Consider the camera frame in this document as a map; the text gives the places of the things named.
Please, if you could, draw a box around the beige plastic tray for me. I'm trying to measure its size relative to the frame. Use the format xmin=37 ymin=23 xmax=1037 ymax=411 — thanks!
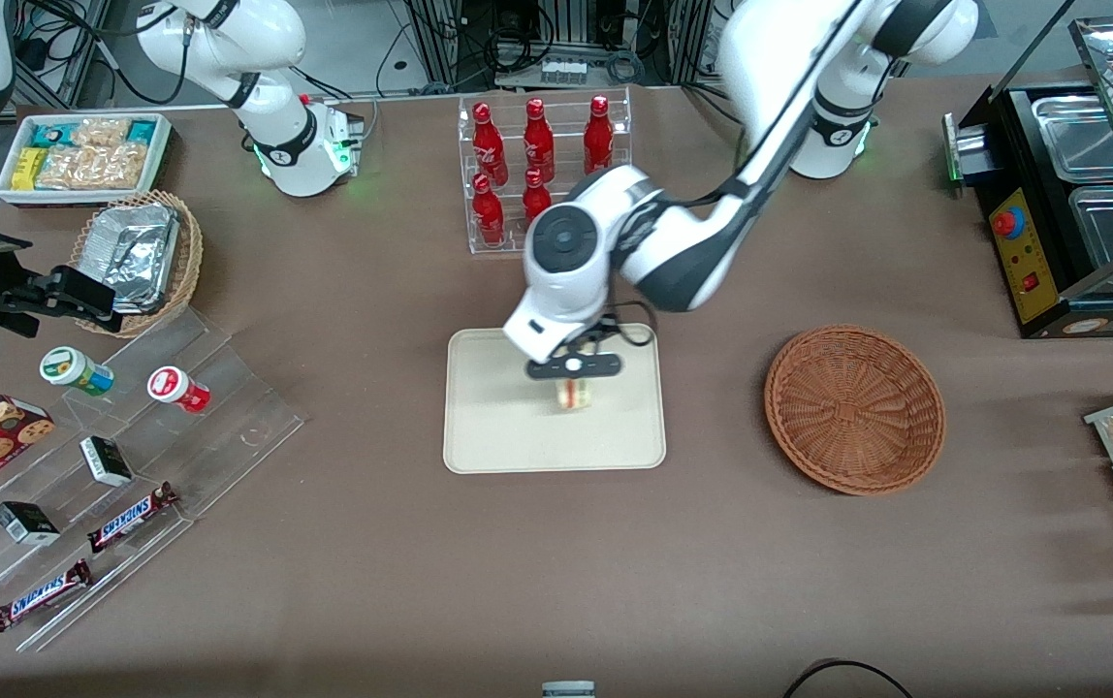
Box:
xmin=443 ymin=327 xmax=667 ymax=476

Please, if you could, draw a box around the aluminium foil tray stack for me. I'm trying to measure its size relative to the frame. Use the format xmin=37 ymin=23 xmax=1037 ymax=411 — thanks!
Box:
xmin=81 ymin=202 xmax=181 ymax=313

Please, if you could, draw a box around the red lid snack cup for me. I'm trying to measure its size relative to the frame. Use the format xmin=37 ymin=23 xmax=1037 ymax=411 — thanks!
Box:
xmin=147 ymin=365 xmax=211 ymax=415

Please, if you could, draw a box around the red cola bottle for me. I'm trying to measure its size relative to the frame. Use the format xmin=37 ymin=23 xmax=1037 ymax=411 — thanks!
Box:
xmin=523 ymin=97 xmax=556 ymax=183
xmin=584 ymin=94 xmax=615 ymax=175
xmin=472 ymin=173 xmax=507 ymax=245
xmin=471 ymin=102 xmax=509 ymax=187
xmin=522 ymin=168 xmax=555 ymax=226

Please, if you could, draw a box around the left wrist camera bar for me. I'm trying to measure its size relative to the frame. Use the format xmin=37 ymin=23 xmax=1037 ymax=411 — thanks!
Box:
xmin=525 ymin=353 xmax=621 ymax=380

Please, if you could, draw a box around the black cable at table edge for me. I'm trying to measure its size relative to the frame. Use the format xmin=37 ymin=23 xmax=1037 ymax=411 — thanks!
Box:
xmin=781 ymin=658 xmax=916 ymax=698

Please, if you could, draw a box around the large clear cracker bag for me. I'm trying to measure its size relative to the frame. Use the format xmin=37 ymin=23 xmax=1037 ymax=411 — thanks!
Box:
xmin=36 ymin=143 xmax=148 ymax=191

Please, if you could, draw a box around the clear acrylic stepped stand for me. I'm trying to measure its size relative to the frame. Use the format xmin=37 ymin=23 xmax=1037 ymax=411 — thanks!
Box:
xmin=0 ymin=308 xmax=305 ymax=652

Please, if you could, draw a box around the small clear cracker bag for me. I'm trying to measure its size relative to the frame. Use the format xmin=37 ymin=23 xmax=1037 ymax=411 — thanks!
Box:
xmin=72 ymin=117 xmax=133 ymax=148

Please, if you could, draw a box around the clear acrylic bottle rack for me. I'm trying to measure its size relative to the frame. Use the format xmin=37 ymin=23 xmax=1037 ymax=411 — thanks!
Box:
xmin=457 ymin=85 xmax=633 ymax=255

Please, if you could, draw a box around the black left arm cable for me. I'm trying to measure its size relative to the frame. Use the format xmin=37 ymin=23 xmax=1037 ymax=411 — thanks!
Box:
xmin=571 ymin=0 xmax=870 ymax=356

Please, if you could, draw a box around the green lid snack cup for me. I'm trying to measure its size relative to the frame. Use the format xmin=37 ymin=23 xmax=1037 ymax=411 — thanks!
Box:
xmin=40 ymin=346 xmax=115 ymax=397

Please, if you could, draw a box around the Snickers chocolate bar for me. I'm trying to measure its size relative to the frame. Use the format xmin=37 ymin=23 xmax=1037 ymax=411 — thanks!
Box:
xmin=0 ymin=559 xmax=92 ymax=633
xmin=87 ymin=482 xmax=179 ymax=554

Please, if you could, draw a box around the black hot food display case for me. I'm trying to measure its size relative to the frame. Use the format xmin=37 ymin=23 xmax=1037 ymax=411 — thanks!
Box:
xmin=944 ymin=15 xmax=1113 ymax=340

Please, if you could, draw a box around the light wicker basket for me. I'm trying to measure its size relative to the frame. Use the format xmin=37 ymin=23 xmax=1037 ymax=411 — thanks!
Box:
xmin=70 ymin=190 xmax=204 ymax=338

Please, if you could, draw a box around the white rectangular snack bin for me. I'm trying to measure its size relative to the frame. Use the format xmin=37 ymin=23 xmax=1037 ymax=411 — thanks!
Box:
xmin=0 ymin=111 xmax=175 ymax=209

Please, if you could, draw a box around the round brown wicker basket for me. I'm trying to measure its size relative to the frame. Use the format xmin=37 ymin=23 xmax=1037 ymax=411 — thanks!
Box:
xmin=763 ymin=324 xmax=947 ymax=497

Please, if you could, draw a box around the small black white box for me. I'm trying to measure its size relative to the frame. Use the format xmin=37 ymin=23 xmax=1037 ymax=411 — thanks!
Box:
xmin=79 ymin=436 xmax=134 ymax=488
xmin=0 ymin=501 xmax=61 ymax=546

